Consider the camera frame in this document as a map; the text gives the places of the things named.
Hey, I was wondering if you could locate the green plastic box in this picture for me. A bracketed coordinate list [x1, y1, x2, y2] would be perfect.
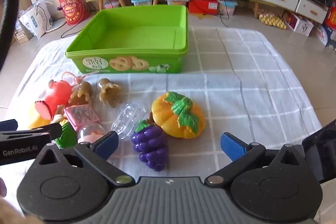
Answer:
[65, 5, 190, 74]

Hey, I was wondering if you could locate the clear plastic capsule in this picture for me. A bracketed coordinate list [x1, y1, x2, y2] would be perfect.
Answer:
[111, 100, 147, 141]

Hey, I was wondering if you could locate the brown octopus toy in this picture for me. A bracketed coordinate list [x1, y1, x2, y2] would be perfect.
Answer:
[97, 78, 124, 108]
[68, 81, 93, 105]

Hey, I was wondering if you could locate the beige starfish toy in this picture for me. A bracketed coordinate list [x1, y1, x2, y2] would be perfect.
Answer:
[51, 105, 67, 124]

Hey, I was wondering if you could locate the thick black hose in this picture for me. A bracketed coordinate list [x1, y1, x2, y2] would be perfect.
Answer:
[0, 0, 19, 70]

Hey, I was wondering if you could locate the yellow pumpkin toy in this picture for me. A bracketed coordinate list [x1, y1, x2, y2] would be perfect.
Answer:
[151, 92, 206, 139]

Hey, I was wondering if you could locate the blue and white box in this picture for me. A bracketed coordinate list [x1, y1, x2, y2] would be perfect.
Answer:
[315, 23, 336, 48]

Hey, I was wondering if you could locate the pink and clear capsule ball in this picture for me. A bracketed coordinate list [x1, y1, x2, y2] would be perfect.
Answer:
[77, 123, 107, 145]

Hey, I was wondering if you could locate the red and yellow box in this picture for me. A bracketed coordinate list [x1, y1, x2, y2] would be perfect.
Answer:
[324, 6, 336, 30]

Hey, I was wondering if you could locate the white checked cloth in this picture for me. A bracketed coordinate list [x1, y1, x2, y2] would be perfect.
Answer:
[5, 27, 323, 214]

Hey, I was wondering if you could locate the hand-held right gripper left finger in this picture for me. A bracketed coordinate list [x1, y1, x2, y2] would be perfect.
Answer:
[31, 131, 135, 186]

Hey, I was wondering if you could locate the pink toy book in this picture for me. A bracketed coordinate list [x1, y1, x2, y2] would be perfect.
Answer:
[64, 105, 101, 131]

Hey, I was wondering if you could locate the white paper bag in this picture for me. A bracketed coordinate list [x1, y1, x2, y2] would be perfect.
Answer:
[18, 0, 53, 40]

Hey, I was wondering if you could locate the stack of egg trays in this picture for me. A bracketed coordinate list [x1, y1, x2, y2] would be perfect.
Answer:
[258, 10, 287, 30]

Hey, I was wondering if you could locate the red cardboard box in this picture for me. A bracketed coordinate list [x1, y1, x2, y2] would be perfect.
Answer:
[188, 0, 220, 15]

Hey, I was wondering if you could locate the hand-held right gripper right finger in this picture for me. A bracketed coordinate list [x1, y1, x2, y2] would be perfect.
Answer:
[205, 132, 309, 186]

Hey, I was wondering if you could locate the red printed bucket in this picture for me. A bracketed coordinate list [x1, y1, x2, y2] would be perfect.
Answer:
[57, 0, 86, 26]

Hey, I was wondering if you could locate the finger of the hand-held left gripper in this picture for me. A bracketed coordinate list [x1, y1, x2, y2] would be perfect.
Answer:
[31, 124, 63, 140]

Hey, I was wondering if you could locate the printed white cardboard box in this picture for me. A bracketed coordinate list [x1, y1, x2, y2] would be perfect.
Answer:
[283, 10, 314, 37]

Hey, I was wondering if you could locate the white round fan base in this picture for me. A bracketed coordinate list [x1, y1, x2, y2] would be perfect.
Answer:
[48, 18, 67, 32]

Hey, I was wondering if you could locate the purple grapes toy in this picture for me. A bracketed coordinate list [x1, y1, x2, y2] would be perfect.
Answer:
[131, 120, 169, 172]

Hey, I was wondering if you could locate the pink animal toy with string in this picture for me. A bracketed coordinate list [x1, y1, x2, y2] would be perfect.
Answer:
[35, 71, 88, 120]

